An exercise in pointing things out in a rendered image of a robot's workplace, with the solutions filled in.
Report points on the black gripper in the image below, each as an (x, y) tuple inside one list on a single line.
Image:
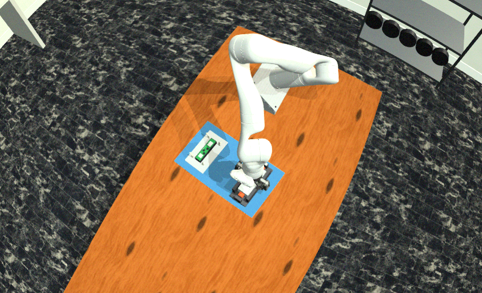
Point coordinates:
[(265, 184)]

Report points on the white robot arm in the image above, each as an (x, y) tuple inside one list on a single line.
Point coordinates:
[(295, 69)]

